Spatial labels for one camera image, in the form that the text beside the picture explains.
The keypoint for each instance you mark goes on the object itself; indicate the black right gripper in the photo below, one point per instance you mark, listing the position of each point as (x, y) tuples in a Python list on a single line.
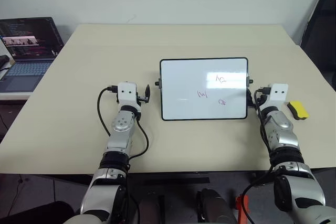
[(261, 100)]

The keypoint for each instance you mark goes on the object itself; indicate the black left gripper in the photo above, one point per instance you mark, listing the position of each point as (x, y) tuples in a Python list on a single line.
[(143, 99)]

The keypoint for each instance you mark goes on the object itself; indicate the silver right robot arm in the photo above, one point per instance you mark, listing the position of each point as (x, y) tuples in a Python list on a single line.
[(282, 134)]

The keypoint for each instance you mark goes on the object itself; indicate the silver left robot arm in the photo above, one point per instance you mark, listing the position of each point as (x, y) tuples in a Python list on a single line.
[(119, 132)]

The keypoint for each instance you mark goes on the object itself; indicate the yellow and black eraser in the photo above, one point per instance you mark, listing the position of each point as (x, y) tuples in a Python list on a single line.
[(299, 108)]

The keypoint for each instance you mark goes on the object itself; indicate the black-framed whiteboard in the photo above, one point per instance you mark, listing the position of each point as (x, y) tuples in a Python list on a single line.
[(194, 90)]

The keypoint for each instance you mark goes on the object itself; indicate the black bar under table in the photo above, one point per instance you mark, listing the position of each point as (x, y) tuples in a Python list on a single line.
[(176, 180)]

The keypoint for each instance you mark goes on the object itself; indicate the black rounded shape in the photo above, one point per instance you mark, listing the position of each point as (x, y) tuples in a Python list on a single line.
[(215, 207)]

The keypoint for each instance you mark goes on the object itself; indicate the dark brown rounded shape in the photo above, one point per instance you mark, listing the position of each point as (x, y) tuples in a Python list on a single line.
[(150, 209)]

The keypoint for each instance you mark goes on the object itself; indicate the open grey laptop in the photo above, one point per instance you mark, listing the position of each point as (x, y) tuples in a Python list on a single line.
[(26, 51)]

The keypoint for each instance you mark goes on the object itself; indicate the white side desk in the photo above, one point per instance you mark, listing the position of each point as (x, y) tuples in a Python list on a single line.
[(13, 95)]

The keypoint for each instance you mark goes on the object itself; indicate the black object beside laptop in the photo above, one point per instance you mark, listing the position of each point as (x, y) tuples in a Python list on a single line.
[(3, 62)]

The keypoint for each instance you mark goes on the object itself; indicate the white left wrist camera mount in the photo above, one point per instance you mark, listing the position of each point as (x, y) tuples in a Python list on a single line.
[(126, 91)]

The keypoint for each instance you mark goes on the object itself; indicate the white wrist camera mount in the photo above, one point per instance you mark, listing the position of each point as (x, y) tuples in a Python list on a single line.
[(126, 91), (278, 92)]

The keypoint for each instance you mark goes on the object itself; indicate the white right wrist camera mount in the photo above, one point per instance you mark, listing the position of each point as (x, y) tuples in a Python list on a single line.
[(278, 92)]

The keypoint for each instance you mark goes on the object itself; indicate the red plastic bracket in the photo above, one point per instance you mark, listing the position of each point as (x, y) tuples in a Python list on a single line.
[(240, 204)]

